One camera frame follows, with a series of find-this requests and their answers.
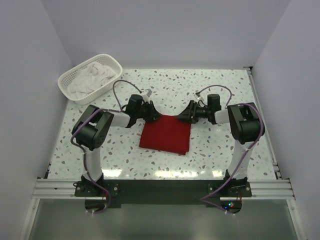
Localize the aluminium front rail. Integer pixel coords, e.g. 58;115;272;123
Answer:
32;179;295;200

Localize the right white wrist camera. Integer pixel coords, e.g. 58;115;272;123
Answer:
194;92;204;103

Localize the white plastic laundry basket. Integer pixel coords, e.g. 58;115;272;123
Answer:
57;54;123;105

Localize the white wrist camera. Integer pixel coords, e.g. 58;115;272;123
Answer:
194;92;204;103
141;89;153;103

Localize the red t shirt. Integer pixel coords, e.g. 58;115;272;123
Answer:
139;115;191;155

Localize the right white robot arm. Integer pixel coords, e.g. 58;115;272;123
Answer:
177;94;265;181

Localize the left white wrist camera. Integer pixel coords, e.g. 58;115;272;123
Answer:
141;89;153;103

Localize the white cloth in basket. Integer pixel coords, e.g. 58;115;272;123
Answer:
67;61;116;100

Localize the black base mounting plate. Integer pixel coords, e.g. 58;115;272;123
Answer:
73;176;252;211

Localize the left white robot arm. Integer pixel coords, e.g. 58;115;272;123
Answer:
70;94;161;183

